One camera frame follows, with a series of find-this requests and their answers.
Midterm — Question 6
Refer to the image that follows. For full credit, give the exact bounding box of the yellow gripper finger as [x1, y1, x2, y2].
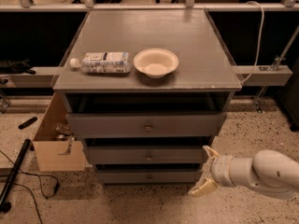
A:
[188, 178, 218, 197]
[203, 146, 220, 163]

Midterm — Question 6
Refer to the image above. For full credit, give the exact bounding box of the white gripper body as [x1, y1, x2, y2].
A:
[210, 155, 235, 187]

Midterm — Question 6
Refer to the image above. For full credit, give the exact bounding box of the grey bottom drawer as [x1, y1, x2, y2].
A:
[96, 169, 202, 184]

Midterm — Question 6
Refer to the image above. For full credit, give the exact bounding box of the grey drawer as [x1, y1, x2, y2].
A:
[83, 147, 207, 164]
[66, 112, 226, 138]
[96, 169, 202, 184]

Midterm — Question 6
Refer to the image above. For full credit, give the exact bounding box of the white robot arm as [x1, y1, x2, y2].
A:
[189, 146, 299, 200]

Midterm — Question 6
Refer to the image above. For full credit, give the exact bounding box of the grey middle drawer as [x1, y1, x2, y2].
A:
[83, 147, 207, 164]

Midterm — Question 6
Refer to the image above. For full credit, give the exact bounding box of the grey wooden drawer cabinet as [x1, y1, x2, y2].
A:
[53, 9, 241, 184]

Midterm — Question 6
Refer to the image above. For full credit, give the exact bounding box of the grey top drawer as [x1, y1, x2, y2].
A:
[66, 112, 226, 138]

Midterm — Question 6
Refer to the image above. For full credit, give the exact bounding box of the open cardboard box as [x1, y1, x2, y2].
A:
[33, 94, 87, 172]

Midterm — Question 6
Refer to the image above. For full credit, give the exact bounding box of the white paper bowl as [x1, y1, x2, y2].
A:
[134, 49, 178, 78]

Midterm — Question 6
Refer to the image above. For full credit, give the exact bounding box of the clear plastic water bottle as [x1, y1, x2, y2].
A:
[69, 52, 131, 74]

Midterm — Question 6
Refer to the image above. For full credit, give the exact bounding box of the small black floor object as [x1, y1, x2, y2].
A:
[18, 117, 37, 130]

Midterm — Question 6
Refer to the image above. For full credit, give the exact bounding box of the black pole on floor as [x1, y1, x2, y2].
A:
[0, 139, 32, 213]

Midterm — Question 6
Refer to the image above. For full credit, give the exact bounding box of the black bag on ledge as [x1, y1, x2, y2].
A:
[0, 59, 36, 75]

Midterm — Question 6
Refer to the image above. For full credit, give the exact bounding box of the metal railing frame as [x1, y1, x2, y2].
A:
[1, 2, 292, 113]

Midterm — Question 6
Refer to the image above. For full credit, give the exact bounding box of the white hanging cable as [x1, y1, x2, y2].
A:
[239, 0, 265, 86]

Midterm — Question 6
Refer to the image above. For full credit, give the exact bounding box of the black floor cable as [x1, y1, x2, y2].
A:
[0, 149, 61, 224]

